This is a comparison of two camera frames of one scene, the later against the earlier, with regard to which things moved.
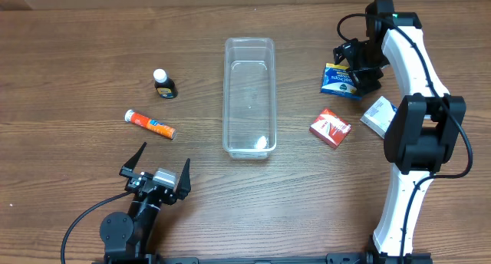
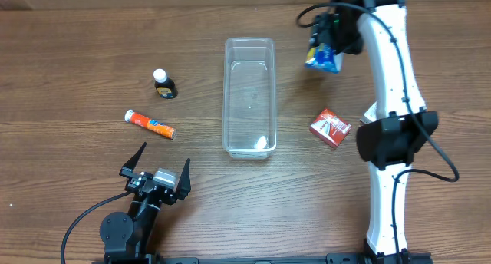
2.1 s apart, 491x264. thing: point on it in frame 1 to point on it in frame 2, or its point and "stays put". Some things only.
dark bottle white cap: [164, 86] stays put
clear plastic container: [249, 99] stays put
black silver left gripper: [128, 171] stays put
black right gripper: [364, 78] to [322, 32]
